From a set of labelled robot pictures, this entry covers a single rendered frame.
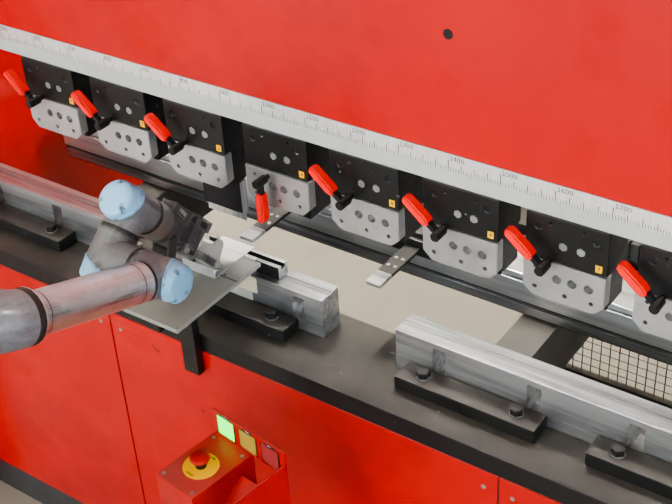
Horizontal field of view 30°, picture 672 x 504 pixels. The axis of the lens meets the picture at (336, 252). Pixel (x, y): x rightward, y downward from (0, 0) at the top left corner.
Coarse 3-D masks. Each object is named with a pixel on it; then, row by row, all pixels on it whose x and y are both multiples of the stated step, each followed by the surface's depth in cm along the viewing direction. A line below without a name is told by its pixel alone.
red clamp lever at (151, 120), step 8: (144, 120) 247; (152, 120) 246; (152, 128) 246; (160, 128) 246; (160, 136) 246; (168, 136) 246; (168, 144) 247; (176, 144) 246; (184, 144) 248; (176, 152) 246
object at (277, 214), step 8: (280, 208) 274; (272, 216) 271; (280, 216) 271; (304, 216) 274; (312, 216) 273; (256, 224) 269; (264, 224) 269; (272, 224) 269; (248, 232) 266; (256, 232) 266; (264, 232) 267; (248, 240) 265
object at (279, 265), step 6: (210, 240) 266; (252, 252) 262; (258, 252) 261; (258, 258) 259; (264, 258) 260; (270, 258) 259; (276, 258) 259; (264, 264) 258; (270, 264) 257; (276, 264) 259; (282, 264) 258; (258, 270) 260; (264, 270) 259; (270, 270) 258; (276, 270) 257; (282, 270) 257; (270, 276) 259; (276, 276) 257; (282, 276) 258
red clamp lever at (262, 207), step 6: (258, 180) 236; (264, 180) 237; (258, 186) 236; (258, 192) 238; (264, 192) 239; (258, 198) 238; (264, 198) 239; (258, 204) 239; (264, 204) 239; (258, 210) 240; (264, 210) 240; (258, 216) 241; (264, 216) 241
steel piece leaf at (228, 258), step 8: (224, 248) 262; (224, 256) 260; (232, 256) 260; (240, 256) 260; (192, 264) 256; (200, 264) 254; (224, 264) 258; (232, 264) 257; (200, 272) 256; (208, 272) 254; (216, 272) 255
